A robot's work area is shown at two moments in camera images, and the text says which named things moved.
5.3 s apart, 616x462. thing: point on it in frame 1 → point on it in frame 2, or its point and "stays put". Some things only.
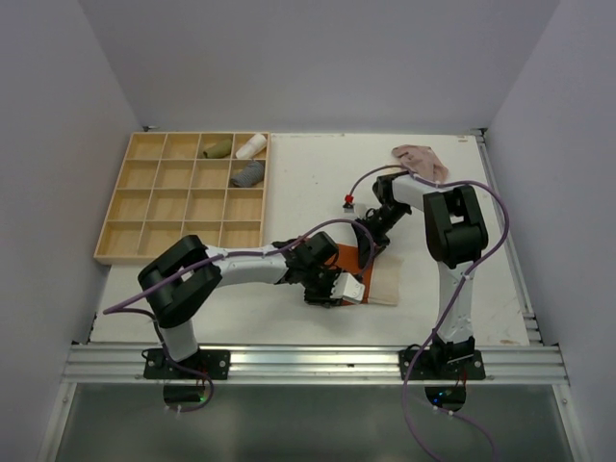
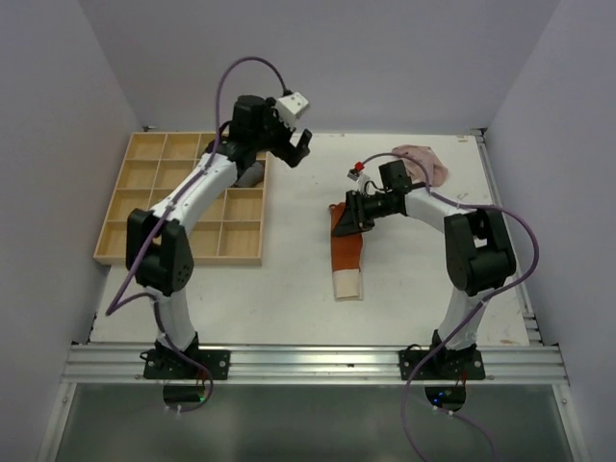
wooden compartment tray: x=211 y=185 stays put
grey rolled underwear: x=251 y=175 stays put
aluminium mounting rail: x=505 y=364 stays put
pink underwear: x=422 y=161 stays put
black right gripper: x=364 y=242 → x=347 y=222
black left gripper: x=323 y=298 → x=289 y=153
